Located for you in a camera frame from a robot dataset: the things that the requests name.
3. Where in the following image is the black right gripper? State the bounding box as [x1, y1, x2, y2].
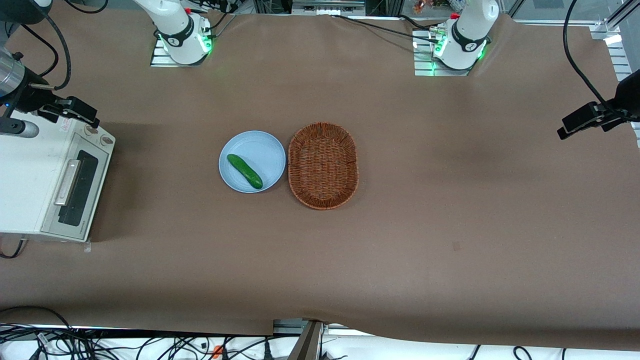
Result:
[9, 70, 101, 129]

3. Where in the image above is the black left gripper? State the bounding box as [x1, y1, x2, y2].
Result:
[557, 99, 627, 141]

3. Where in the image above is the oven door with metal handle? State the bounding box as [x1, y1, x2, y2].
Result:
[41, 144, 112, 243]

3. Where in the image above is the white toaster oven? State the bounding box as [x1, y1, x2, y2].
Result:
[0, 112, 117, 244]

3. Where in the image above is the green cucumber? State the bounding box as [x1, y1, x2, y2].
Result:
[226, 153, 264, 190]

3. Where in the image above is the light blue plate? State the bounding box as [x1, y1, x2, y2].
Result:
[218, 130, 287, 194]

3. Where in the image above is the brown table cover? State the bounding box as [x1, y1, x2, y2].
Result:
[0, 9, 640, 351]

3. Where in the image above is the brown wicker basket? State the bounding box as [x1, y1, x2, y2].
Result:
[288, 122, 360, 211]

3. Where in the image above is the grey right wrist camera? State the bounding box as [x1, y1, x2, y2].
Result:
[0, 119, 40, 139]

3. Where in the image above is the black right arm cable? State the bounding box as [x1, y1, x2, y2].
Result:
[47, 15, 73, 92]

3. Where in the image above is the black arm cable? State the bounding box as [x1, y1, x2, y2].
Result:
[47, 15, 73, 92]
[563, 0, 626, 114]

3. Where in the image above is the aluminium frame rail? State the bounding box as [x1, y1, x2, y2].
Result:
[589, 19, 640, 149]

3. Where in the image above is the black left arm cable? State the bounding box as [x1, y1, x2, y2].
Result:
[563, 0, 626, 114]

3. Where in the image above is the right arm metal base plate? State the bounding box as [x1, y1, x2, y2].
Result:
[150, 36, 214, 68]

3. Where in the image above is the black oven power cable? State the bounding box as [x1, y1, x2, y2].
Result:
[0, 239, 27, 260]

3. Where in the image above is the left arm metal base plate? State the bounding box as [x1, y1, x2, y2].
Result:
[413, 29, 474, 78]

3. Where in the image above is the black looped cable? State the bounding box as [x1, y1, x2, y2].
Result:
[0, 305, 75, 332]

